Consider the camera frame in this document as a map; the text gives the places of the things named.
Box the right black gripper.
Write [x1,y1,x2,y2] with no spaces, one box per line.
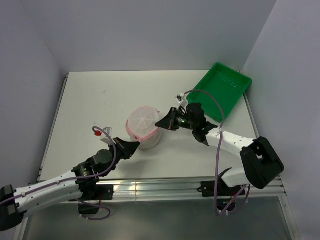
[156,107,196,131]

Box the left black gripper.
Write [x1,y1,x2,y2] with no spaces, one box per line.
[101,137,140,176]

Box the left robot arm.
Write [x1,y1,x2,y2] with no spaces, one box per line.
[0,137,140,232]

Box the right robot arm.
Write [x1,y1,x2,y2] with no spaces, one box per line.
[155,103,285,195]

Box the green plastic tray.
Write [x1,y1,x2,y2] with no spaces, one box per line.
[186,62,252,123]

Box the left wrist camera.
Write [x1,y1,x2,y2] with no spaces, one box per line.
[93,126,113,146]

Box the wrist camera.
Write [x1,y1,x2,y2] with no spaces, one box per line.
[175,92,188,108]
[93,126,113,146]

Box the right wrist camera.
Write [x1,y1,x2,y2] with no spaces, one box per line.
[175,92,188,108]

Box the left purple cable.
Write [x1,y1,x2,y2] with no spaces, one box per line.
[0,126,118,222]

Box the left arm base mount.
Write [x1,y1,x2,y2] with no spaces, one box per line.
[78,184,114,218]

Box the aluminium mounting rail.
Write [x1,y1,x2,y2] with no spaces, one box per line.
[57,176,287,205]

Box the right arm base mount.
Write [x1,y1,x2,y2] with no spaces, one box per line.
[197,180,246,212]

